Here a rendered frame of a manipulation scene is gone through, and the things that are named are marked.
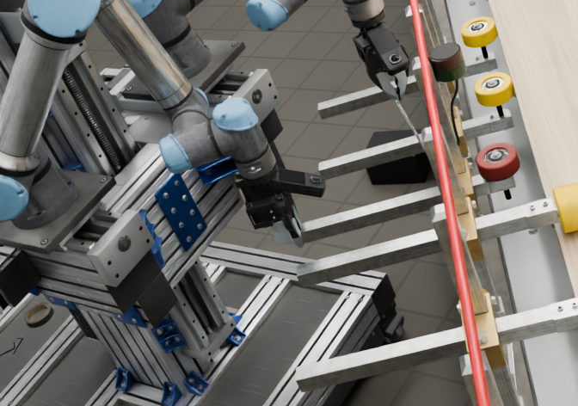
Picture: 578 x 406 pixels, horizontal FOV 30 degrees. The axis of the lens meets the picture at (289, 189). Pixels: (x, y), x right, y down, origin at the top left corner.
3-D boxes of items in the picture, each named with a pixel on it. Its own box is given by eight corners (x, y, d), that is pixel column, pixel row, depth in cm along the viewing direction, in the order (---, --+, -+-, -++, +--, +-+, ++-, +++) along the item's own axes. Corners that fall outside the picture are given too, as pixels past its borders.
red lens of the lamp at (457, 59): (433, 74, 198) (430, 64, 197) (430, 58, 203) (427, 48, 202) (465, 64, 197) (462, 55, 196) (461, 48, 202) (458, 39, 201)
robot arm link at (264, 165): (269, 135, 210) (268, 159, 204) (278, 153, 213) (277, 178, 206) (233, 145, 212) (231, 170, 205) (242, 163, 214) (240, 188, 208)
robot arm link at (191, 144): (172, 153, 215) (224, 134, 214) (173, 184, 206) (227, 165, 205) (156, 121, 211) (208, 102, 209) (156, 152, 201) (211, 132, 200)
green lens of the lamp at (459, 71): (437, 85, 200) (433, 76, 198) (433, 69, 205) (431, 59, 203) (469, 76, 198) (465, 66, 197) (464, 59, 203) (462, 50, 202)
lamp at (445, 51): (459, 154, 209) (429, 64, 197) (456, 138, 214) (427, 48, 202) (488, 146, 208) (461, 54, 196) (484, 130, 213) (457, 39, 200)
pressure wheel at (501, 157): (491, 215, 212) (477, 170, 205) (486, 191, 218) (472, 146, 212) (531, 205, 210) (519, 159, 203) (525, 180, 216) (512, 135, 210)
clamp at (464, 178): (454, 218, 211) (448, 199, 208) (447, 178, 222) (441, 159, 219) (482, 211, 210) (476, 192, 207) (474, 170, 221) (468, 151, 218)
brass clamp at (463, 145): (444, 160, 233) (438, 142, 230) (438, 126, 244) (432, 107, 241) (471, 152, 232) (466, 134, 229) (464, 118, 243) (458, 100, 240)
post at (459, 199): (489, 335, 205) (421, 138, 178) (487, 322, 208) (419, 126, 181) (507, 331, 204) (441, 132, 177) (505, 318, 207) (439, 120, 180)
